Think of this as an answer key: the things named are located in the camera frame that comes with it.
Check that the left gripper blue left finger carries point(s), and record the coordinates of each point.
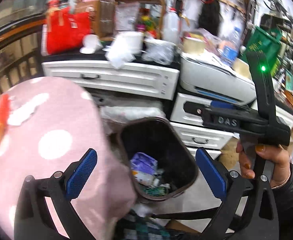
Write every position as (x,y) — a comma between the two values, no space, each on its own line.
(77,174)

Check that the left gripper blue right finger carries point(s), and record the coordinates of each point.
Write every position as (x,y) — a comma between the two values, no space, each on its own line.
(213,172)

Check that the white tissue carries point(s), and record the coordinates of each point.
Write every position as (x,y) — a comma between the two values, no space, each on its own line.
(22,114)

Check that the black sleeve forearm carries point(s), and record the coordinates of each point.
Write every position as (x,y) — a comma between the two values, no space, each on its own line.
(284,202)

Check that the dark brown trash bin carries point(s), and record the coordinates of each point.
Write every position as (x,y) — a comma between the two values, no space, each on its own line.
(156,138)

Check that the right hand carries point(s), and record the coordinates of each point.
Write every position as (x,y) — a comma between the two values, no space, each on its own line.
(276,154)

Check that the white lower drawer cabinet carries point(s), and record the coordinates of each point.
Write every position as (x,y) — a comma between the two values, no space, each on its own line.
(187,121)

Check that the white drawer cabinet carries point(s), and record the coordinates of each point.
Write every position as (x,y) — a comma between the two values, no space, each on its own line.
(187,121)
(131,78)

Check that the pink polka dot tablecloth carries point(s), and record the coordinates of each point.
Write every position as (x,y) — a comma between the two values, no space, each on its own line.
(64,125)

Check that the purple wrapper in bin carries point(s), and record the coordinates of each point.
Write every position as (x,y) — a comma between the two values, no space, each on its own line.
(144,163)

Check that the white printer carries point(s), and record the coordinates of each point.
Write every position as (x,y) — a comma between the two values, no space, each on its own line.
(206,75)

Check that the white upper drawer cabinet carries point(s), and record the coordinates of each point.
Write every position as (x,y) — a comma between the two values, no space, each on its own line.
(131,78)

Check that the clear plastic bag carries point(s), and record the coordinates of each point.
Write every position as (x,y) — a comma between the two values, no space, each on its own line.
(159,51)

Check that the white plastic jug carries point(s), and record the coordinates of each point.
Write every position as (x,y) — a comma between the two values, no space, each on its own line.
(170,31)

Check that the white paper bowl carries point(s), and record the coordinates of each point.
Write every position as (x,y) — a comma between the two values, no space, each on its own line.
(91,44)

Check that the white paper cup stack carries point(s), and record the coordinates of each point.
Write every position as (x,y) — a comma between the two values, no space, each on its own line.
(124,48)

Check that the red tote bag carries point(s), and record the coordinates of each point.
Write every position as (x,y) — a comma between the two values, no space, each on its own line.
(65,31)

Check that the wooden curved railing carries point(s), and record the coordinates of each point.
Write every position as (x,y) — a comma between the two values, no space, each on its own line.
(20,30)

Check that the wooden shelf rack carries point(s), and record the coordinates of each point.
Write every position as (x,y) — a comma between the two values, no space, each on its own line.
(112,16)

